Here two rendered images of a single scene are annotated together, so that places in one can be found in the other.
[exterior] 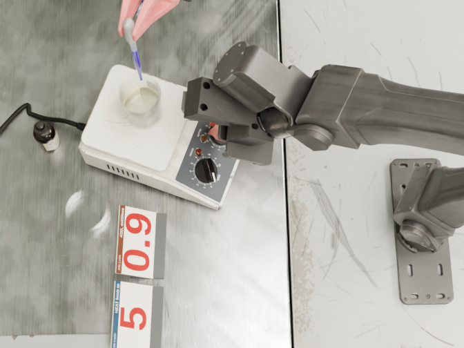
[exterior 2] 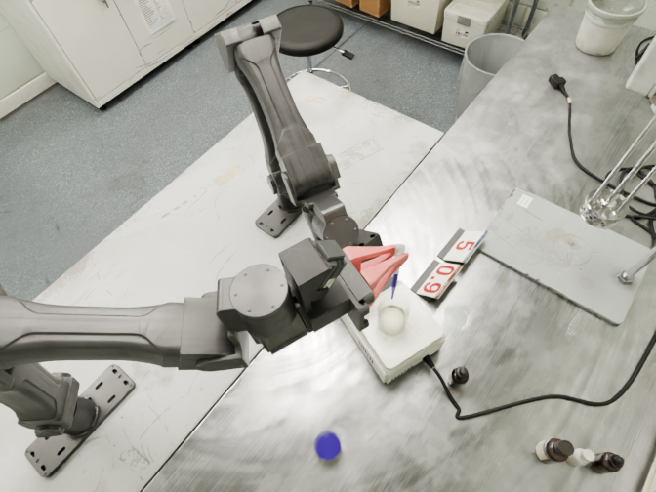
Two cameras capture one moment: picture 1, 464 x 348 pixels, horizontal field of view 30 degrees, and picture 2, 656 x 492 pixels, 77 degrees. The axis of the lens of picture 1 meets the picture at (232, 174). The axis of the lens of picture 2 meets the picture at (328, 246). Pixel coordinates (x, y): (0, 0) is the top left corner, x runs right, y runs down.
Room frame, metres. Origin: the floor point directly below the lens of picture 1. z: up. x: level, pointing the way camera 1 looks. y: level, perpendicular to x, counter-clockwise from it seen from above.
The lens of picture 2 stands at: (0.62, 0.25, 1.69)
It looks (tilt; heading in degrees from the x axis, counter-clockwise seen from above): 59 degrees down; 229
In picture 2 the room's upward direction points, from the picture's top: 8 degrees counter-clockwise
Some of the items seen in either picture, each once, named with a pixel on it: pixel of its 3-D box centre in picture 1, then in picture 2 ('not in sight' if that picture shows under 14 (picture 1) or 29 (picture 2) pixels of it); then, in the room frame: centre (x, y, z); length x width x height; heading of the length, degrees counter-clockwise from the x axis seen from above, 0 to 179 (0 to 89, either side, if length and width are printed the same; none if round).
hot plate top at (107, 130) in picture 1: (139, 117); (396, 324); (0.38, 0.12, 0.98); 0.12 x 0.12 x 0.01; 73
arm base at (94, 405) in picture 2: not in sight; (70, 414); (0.87, -0.21, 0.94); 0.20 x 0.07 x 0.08; 5
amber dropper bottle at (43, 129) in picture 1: (44, 133); (459, 375); (0.37, 0.26, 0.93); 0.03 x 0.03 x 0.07
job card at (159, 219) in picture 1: (141, 242); (435, 277); (0.23, 0.11, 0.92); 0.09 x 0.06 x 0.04; 2
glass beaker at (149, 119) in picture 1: (141, 103); (393, 314); (0.39, 0.12, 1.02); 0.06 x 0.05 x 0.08; 0
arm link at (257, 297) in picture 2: not in sight; (240, 312); (0.58, 0.04, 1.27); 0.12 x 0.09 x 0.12; 138
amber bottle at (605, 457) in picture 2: not in sight; (609, 462); (0.33, 0.50, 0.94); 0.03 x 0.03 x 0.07
